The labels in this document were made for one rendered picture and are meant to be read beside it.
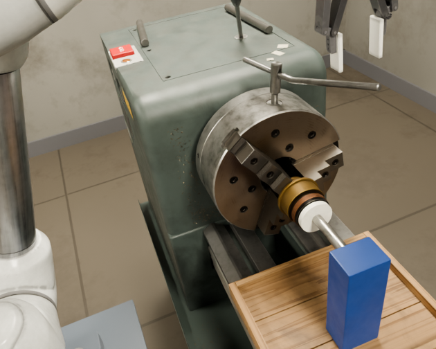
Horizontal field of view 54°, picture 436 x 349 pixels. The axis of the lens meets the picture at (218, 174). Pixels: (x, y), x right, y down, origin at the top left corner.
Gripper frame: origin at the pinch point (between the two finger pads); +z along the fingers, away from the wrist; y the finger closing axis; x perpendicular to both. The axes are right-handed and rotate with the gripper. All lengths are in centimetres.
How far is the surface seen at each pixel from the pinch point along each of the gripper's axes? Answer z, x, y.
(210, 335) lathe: 80, 12, -41
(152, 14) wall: 57, 251, 5
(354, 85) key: 2.6, -7.0, -5.1
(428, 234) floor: 142, 53, 80
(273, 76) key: 5.7, 10.8, -11.5
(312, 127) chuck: 18.2, 7.1, -5.8
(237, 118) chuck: 12.7, 11.8, -20.2
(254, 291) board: 46, -5, -29
